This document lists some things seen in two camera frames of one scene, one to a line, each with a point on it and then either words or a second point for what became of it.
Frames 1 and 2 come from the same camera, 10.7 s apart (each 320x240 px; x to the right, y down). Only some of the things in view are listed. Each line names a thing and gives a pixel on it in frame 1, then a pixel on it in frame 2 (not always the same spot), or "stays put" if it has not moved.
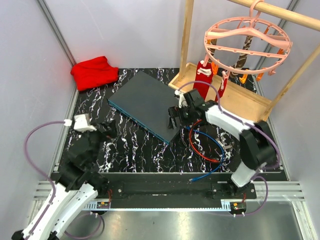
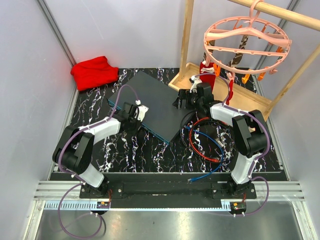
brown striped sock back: (242, 59) -> (237, 57)
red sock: (224, 81) -> (230, 91)
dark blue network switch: (145, 101) stays put
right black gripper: (173, 112) -> (183, 94)
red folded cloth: (94, 72) stays put
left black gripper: (110, 125) -> (135, 131)
